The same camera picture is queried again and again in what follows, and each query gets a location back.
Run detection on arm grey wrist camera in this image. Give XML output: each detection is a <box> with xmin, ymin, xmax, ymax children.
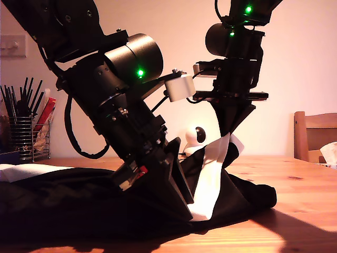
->
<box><xmin>143</xmin><ymin>69</ymin><xmax>197</xmax><ymax>103</ymax></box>
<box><xmin>193</xmin><ymin>62</ymin><xmax>224</xmax><ymax>79</ymax></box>

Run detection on red paper packet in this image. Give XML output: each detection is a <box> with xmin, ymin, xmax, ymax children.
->
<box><xmin>34</xmin><ymin>97</ymin><xmax>57</xmax><ymax>132</ymax></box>

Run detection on black shorts with white stripes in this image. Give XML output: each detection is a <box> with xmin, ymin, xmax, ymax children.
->
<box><xmin>0</xmin><ymin>133</ymin><xmax>277</xmax><ymax>243</ymax></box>

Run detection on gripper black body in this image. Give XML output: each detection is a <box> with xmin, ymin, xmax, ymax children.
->
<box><xmin>193</xmin><ymin>60</ymin><xmax>270</xmax><ymax>104</ymax></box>
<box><xmin>98</xmin><ymin>92</ymin><xmax>168</xmax><ymax>185</ymax></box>

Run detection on white light switch plate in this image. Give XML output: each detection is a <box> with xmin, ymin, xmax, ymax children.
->
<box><xmin>0</xmin><ymin>35</ymin><xmax>27</xmax><ymax>59</ymax></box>

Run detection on clear plastic bag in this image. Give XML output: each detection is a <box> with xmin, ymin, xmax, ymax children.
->
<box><xmin>34</xmin><ymin>128</ymin><xmax>51</xmax><ymax>153</ymax></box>

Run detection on patterned tissue box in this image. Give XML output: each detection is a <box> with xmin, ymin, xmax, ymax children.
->
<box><xmin>315</xmin><ymin>162</ymin><xmax>337</xmax><ymax>171</ymax></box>

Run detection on dark brown jar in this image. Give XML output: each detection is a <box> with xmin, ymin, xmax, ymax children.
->
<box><xmin>0</xmin><ymin>114</ymin><xmax>11</xmax><ymax>154</ymax></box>

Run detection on white tissue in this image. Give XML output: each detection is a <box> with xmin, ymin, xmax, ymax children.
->
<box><xmin>319</xmin><ymin>141</ymin><xmax>337</xmax><ymax>166</ymax></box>

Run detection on wrist camera black cable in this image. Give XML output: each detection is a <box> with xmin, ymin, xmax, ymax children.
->
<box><xmin>186</xmin><ymin>70</ymin><xmax>214</xmax><ymax>105</ymax></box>
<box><xmin>150</xmin><ymin>91</ymin><xmax>170</xmax><ymax>111</ymax></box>

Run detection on dark blue box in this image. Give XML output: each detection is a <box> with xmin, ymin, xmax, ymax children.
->
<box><xmin>0</xmin><ymin>151</ymin><xmax>21</xmax><ymax>166</ymax></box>

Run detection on wooden chair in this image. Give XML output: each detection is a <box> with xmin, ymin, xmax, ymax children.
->
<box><xmin>293</xmin><ymin>111</ymin><xmax>337</xmax><ymax>164</ymax></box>

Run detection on metal wire utensil caddy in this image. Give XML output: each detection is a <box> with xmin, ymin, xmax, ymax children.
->
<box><xmin>8</xmin><ymin>116</ymin><xmax>51</xmax><ymax>162</ymax></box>

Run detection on white dome security camera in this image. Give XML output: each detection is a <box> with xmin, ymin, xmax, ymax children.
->
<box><xmin>183</xmin><ymin>126</ymin><xmax>208</xmax><ymax>155</ymax></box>

